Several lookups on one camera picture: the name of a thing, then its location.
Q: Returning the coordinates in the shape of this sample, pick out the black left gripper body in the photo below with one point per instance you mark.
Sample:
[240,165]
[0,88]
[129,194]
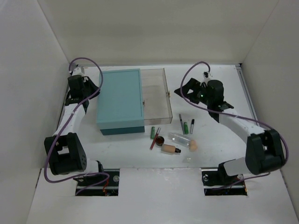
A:
[88,89]

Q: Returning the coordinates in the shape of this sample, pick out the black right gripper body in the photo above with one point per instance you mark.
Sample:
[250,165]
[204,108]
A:
[198,94]

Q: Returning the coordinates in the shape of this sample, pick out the clear plastic bottle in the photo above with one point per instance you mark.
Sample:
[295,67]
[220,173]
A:
[179,139]

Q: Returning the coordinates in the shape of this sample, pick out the beige foundation bottle black cap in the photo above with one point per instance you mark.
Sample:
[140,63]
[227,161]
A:
[170,149]

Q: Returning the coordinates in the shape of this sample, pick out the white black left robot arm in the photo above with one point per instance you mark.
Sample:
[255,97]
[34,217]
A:
[65,153]

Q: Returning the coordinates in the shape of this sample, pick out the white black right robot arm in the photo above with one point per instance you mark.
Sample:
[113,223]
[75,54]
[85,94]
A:
[264,151]

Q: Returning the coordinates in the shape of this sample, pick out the teal makeup box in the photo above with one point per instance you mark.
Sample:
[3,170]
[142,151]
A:
[120,103]

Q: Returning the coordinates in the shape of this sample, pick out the beige makeup sponge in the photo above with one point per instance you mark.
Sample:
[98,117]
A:
[193,146]

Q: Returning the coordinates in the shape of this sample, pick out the red makeup pencil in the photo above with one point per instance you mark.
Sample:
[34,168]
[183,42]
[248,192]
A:
[155,137]

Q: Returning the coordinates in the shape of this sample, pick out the black silver mascara pen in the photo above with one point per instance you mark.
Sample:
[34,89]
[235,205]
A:
[192,126]

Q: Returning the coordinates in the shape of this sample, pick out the grey eyeliner pencil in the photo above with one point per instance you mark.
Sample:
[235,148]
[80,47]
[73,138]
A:
[182,124]

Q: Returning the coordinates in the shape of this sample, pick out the green tube right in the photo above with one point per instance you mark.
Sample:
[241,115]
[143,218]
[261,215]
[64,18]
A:
[186,130]

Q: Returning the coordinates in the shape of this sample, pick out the green tube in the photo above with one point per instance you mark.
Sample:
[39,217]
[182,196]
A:
[153,132]
[186,130]

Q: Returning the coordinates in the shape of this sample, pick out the clear acrylic drawer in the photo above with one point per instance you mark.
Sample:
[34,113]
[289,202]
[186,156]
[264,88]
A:
[156,97]

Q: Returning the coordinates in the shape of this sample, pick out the green tube left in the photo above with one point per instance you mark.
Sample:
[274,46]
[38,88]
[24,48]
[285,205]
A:
[153,132]

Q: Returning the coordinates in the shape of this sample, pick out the brown round jar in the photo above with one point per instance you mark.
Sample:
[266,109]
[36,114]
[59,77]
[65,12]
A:
[159,141]

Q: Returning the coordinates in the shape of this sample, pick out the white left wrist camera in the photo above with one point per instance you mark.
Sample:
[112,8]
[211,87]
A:
[79,70]

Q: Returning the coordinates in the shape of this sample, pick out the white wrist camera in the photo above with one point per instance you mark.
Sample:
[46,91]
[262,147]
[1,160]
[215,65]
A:
[79,70]
[207,76]

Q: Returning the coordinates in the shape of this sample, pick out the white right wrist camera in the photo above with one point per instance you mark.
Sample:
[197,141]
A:
[207,76]

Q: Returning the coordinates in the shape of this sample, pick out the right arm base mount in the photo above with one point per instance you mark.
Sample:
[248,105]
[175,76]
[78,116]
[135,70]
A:
[215,185]

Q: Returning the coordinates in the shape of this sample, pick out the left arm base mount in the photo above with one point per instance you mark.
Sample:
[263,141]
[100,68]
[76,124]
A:
[99,185]

